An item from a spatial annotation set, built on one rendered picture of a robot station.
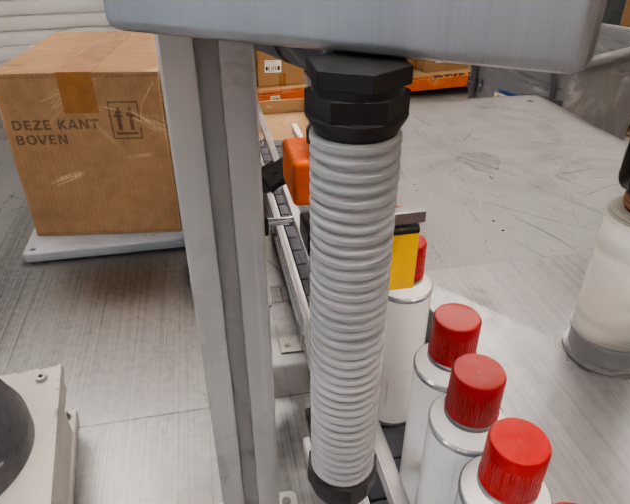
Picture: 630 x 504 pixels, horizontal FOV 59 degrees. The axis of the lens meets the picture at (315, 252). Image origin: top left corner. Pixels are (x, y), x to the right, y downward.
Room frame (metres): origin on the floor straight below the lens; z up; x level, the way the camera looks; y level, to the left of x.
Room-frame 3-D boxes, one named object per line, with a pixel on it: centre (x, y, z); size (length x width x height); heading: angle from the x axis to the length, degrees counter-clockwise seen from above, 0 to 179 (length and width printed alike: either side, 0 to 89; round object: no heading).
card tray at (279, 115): (1.33, 0.12, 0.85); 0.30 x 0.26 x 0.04; 11
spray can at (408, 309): (0.40, -0.08, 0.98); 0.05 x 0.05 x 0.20
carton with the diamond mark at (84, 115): (0.96, 0.36, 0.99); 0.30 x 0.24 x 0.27; 4
